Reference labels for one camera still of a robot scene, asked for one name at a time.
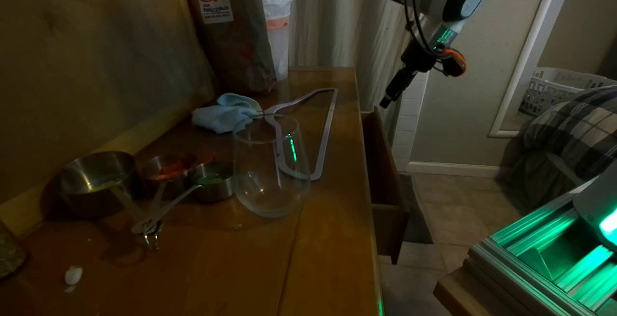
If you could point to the small white pebble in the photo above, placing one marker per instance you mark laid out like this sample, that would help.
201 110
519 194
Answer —
73 275

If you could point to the wooden dresser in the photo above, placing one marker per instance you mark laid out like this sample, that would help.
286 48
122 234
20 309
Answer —
328 239

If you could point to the brown paper bag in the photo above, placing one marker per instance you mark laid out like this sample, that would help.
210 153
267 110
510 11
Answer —
236 41

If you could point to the medium steel measuring cup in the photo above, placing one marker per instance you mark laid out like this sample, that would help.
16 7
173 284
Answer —
166 169

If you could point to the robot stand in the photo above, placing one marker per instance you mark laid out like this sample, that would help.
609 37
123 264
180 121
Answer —
520 268

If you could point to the large steel measuring cup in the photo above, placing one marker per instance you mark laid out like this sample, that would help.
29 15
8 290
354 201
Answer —
96 176

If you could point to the small steel measuring cup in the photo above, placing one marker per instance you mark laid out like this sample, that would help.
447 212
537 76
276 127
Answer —
214 183

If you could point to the grey clothes hanger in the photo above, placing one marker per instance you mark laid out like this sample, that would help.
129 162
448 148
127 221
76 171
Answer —
327 133

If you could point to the white laundry basket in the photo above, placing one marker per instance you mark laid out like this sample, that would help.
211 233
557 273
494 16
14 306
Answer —
554 87

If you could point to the dark grey object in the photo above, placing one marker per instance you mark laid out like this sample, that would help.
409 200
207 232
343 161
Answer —
9 253

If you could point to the white framed mirror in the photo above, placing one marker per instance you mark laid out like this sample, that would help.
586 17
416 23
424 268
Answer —
530 51

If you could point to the light curtain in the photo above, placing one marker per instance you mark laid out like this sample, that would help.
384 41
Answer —
337 22

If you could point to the wooden drawer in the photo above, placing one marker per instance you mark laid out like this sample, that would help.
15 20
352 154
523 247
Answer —
383 181

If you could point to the clear stemless glass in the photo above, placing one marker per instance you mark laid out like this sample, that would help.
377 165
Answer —
270 186

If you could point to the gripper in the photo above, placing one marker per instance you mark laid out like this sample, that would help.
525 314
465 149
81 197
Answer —
418 58

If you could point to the light blue cloth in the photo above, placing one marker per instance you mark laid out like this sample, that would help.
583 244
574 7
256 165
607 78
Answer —
221 113

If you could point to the plaid blanket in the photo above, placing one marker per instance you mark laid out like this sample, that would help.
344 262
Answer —
569 133

